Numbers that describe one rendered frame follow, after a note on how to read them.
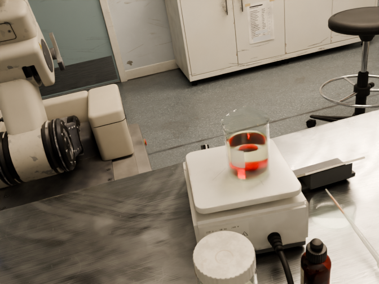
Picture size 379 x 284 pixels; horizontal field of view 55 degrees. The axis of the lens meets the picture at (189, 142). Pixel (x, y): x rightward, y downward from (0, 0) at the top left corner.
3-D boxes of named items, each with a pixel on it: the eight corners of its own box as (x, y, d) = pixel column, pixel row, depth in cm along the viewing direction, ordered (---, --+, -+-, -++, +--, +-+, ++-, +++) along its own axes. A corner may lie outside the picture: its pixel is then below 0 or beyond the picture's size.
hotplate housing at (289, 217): (185, 173, 60) (176, 132, 56) (262, 159, 60) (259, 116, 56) (204, 284, 41) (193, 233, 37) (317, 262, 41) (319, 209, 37)
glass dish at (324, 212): (357, 235, 44) (358, 221, 42) (308, 230, 45) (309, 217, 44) (353, 204, 48) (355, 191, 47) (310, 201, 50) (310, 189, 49)
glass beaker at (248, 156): (274, 187, 40) (272, 124, 36) (227, 190, 41) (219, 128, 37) (270, 158, 46) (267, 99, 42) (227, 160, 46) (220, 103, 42)
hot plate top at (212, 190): (185, 158, 50) (184, 152, 49) (271, 141, 50) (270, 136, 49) (196, 216, 39) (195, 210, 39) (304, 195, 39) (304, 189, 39)
